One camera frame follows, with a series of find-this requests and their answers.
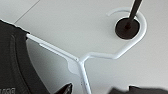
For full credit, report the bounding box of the black wall peg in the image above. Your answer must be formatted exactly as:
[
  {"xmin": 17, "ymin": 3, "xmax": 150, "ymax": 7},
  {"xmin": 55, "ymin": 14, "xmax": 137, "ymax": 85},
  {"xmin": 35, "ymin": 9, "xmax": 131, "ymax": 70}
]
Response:
[{"xmin": 114, "ymin": 0, "xmax": 144, "ymax": 40}]

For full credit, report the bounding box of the black garment grey print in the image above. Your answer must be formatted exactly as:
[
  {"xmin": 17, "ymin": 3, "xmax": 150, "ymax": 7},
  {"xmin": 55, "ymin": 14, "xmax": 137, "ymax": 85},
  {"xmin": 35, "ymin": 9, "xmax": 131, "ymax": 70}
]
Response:
[{"xmin": 0, "ymin": 19, "xmax": 51, "ymax": 94}]

